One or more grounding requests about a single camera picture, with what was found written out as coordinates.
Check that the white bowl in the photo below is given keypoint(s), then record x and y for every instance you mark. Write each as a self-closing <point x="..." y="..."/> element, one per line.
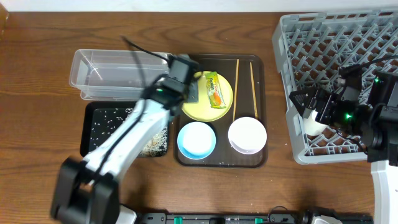
<point x="247" y="135"/>

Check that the rice food waste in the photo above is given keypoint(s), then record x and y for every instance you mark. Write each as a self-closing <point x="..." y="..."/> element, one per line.
<point x="106" y="120"/>

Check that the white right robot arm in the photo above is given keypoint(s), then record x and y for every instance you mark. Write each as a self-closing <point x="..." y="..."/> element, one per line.
<point x="374" y="122"/>

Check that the black waste tray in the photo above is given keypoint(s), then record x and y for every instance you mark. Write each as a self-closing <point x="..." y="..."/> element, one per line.
<point x="89" y="115"/>

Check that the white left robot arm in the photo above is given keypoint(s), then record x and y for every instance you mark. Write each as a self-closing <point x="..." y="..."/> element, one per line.
<point x="87" y="191"/>

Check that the clear plastic container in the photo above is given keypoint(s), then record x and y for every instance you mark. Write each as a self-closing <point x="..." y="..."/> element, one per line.
<point x="114" y="75"/>

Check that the dark brown serving tray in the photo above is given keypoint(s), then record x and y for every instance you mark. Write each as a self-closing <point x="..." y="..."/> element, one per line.
<point x="224" y="155"/>

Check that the wooden chopstick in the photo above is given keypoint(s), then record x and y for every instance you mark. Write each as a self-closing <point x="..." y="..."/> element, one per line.
<point x="253" y="91"/>
<point x="235" y="89"/>

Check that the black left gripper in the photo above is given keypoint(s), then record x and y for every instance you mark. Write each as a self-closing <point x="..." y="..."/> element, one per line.
<point x="191" y="92"/>

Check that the green snack wrapper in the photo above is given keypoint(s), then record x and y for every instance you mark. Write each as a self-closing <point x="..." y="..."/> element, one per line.
<point x="214" y="91"/>

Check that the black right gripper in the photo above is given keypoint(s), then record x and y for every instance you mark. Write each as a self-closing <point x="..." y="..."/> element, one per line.
<point x="316" y="106"/>

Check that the white plastic cup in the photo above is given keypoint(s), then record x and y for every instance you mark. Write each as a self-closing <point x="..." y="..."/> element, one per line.
<point x="312" y="127"/>

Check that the light blue bowl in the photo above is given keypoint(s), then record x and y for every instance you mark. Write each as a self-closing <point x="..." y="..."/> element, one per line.
<point x="196" y="140"/>

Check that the yellow plate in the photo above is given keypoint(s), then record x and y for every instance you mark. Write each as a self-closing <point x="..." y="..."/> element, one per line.
<point x="201" y="110"/>

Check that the left wooden chopstick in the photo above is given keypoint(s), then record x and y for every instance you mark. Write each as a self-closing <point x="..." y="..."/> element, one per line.
<point x="235" y="89"/>

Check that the right wooden chopstick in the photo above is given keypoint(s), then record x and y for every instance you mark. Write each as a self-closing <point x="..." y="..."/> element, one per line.
<point x="253" y="91"/>

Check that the grey dishwasher rack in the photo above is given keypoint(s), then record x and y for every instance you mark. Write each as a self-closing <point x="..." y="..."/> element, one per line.
<point x="309" y="49"/>

